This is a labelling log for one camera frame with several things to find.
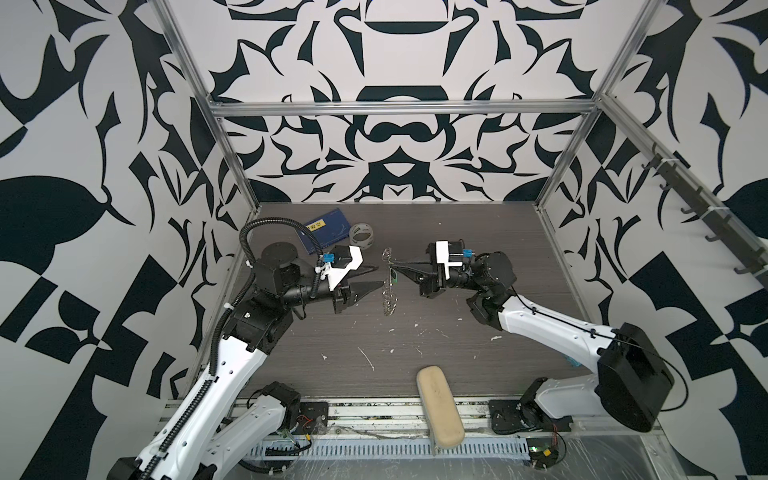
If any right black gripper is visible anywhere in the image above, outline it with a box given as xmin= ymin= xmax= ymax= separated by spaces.
xmin=400 ymin=248 xmax=488 ymax=304

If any beige glasses case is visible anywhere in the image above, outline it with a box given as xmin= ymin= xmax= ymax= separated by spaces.
xmin=416 ymin=366 xmax=465 ymax=449

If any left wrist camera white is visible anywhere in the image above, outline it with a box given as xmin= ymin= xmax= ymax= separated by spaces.
xmin=321 ymin=245 xmax=363 ymax=291

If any small circuit board with wires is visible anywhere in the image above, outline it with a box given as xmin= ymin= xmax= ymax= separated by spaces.
xmin=526 ymin=435 xmax=568 ymax=471

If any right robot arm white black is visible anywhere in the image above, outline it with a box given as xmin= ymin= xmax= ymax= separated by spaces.
xmin=382 ymin=241 xmax=674 ymax=433

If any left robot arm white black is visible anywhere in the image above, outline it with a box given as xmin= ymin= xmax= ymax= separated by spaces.
xmin=108 ymin=242 xmax=382 ymax=479

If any white slotted cable duct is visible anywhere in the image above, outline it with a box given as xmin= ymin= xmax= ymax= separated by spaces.
xmin=244 ymin=438 xmax=530 ymax=461

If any patterned tape roll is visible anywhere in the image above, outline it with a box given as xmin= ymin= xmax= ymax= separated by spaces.
xmin=348 ymin=223 xmax=375 ymax=250

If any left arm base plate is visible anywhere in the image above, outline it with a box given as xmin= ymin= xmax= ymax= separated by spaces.
xmin=277 ymin=401 xmax=329 ymax=436

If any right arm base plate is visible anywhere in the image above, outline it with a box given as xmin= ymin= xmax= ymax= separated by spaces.
xmin=488 ymin=399 xmax=573 ymax=435

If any black wall hook rack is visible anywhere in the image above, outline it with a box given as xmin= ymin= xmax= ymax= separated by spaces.
xmin=643 ymin=142 xmax=767 ymax=290

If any blue booklet yellow label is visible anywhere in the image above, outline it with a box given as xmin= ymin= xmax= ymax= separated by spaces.
xmin=304 ymin=208 xmax=351 ymax=252

